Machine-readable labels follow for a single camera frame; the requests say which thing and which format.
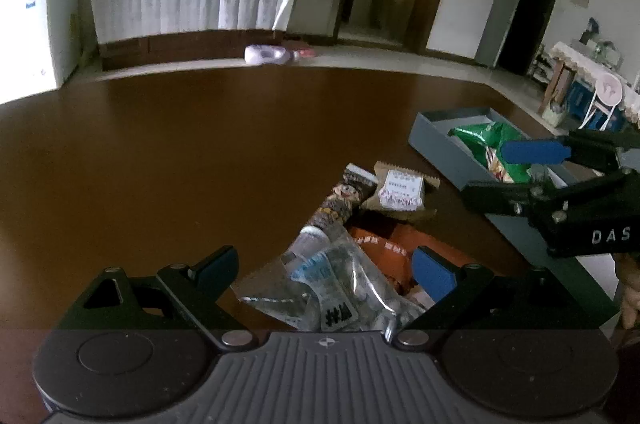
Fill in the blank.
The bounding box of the white folding chair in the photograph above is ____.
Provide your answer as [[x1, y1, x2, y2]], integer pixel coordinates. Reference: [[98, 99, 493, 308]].
[[579, 72, 624, 131]]

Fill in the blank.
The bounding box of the purple white bottle on floor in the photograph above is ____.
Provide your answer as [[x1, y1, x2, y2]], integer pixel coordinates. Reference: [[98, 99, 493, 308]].
[[244, 44, 316, 66]]

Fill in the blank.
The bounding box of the cloth covered side table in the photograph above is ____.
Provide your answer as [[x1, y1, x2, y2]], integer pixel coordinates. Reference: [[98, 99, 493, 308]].
[[538, 42, 639, 127]]

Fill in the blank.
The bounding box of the orange snack packet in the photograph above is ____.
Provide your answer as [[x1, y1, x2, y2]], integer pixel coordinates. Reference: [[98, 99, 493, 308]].
[[349, 225, 475, 296]]

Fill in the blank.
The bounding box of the white chest freezer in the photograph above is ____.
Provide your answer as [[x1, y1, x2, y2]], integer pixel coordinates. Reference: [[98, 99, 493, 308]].
[[0, 0, 80, 103]]

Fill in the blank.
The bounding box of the black cartoon chocolate tube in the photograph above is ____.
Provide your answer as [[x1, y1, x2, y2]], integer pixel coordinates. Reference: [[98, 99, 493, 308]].
[[284, 163, 380, 259]]

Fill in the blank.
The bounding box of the white cloth covered cabinet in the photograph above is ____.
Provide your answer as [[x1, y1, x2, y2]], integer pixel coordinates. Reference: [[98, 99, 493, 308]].
[[91, 0, 295, 70]]

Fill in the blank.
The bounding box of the clear silver snack packet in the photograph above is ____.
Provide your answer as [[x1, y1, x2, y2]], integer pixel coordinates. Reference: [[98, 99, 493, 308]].
[[232, 223, 424, 338]]

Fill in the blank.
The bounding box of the grey open cardboard box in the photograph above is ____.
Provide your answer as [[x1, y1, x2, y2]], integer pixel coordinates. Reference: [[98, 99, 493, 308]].
[[408, 107, 617, 309]]

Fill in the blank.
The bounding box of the brown white-label snack packet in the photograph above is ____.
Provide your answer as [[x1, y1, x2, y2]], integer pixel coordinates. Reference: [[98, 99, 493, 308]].
[[361, 162, 440, 215]]

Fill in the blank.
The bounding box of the green snack bag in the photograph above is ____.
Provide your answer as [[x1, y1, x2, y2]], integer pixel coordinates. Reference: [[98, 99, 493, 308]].
[[448, 121, 532, 183]]

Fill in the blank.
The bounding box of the person right hand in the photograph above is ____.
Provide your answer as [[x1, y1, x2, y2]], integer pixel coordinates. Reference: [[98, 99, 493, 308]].
[[613, 254, 639, 347]]

